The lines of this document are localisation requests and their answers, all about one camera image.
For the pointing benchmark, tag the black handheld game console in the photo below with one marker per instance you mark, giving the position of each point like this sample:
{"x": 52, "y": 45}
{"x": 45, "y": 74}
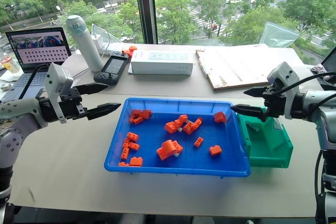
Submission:
{"x": 111, "y": 68}

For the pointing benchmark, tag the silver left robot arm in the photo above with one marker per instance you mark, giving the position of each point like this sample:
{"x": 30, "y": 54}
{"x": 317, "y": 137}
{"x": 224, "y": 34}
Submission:
{"x": 15, "y": 132}

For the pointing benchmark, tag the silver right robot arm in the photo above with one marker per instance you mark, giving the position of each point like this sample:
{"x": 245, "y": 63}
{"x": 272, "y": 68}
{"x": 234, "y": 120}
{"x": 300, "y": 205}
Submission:
{"x": 326, "y": 119}

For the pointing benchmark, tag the wooden clipboard with paper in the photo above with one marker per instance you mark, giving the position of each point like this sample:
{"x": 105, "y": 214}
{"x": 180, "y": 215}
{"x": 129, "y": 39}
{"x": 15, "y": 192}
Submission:
{"x": 236, "y": 66}

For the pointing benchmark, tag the clear plastic bag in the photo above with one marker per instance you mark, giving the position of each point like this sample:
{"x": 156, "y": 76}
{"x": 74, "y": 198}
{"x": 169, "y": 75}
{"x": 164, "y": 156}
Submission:
{"x": 278, "y": 35}

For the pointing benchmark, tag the green plastic bin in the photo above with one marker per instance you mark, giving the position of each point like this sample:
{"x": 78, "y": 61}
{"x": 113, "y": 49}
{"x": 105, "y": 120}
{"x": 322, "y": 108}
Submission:
{"x": 267, "y": 148}

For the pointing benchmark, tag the small orange round object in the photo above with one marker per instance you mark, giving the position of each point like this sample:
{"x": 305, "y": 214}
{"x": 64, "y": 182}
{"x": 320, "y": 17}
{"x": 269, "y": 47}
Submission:
{"x": 131, "y": 50}

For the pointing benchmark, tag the dark window frame post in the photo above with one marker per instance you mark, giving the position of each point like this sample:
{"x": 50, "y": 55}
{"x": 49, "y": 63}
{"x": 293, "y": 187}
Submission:
{"x": 145, "y": 6}

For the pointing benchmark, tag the clear plastic sheet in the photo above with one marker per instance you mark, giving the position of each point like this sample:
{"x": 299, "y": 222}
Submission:
{"x": 105, "y": 33}

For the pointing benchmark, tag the white cardboard box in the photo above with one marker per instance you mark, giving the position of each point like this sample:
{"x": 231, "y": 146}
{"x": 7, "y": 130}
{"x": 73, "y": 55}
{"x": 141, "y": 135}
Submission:
{"x": 161, "y": 62}

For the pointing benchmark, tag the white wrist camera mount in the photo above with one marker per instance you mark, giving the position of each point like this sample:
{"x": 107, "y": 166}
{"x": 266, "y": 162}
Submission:
{"x": 284, "y": 77}
{"x": 56, "y": 79}

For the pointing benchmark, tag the white cylindrical bottle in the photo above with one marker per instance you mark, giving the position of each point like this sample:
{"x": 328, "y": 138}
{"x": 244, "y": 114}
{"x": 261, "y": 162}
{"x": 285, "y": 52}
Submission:
{"x": 84, "y": 43}

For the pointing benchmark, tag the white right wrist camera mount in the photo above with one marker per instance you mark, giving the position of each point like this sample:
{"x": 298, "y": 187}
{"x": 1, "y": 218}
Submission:
{"x": 284, "y": 77}

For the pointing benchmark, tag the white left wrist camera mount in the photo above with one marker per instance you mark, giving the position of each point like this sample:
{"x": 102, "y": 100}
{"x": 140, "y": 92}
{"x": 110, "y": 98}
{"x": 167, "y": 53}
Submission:
{"x": 56, "y": 79}

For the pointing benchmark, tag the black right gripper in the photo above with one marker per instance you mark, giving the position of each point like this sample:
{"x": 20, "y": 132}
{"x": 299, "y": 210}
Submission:
{"x": 275, "y": 103}

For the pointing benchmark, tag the paper cup with label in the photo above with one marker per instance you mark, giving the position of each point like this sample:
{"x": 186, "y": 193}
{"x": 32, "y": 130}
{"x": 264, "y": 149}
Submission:
{"x": 9, "y": 64}

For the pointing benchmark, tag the open grey laptop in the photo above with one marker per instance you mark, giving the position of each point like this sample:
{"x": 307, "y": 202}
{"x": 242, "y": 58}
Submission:
{"x": 29, "y": 58}

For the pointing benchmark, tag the white power strip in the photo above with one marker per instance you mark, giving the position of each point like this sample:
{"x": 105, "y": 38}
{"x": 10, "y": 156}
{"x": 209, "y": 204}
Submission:
{"x": 113, "y": 48}

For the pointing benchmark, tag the blue plastic tray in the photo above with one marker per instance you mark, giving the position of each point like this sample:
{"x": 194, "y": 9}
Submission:
{"x": 157, "y": 140}

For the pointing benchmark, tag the dark laptop screen edge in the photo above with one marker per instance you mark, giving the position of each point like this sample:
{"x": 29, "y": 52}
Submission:
{"x": 331, "y": 61}

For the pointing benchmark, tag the white charger plug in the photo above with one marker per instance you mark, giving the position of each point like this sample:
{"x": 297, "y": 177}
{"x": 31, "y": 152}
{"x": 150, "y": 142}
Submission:
{"x": 96, "y": 41}

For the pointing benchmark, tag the large orange arched block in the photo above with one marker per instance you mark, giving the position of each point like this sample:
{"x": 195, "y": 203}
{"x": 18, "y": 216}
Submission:
{"x": 168, "y": 150}

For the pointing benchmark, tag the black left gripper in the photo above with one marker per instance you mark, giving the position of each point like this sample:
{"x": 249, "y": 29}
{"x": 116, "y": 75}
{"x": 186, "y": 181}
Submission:
{"x": 73, "y": 106}

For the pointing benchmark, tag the orange building block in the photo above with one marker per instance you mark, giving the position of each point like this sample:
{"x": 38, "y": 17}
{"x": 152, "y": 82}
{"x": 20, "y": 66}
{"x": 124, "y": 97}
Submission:
{"x": 136, "y": 161}
{"x": 134, "y": 146}
{"x": 181, "y": 120}
{"x": 170, "y": 127}
{"x": 126, "y": 143}
{"x": 146, "y": 114}
{"x": 138, "y": 120}
{"x": 135, "y": 115}
{"x": 123, "y": 164}
{"x": 132, "y": 136}
{"x": 198, "y": 142}
{"x": 220, "y": 117}
{"x": 215, "y": 150}
{"x": 198, "y": 122}
{"x": 125, "y": 153}
{"x": 189, "y": 129}

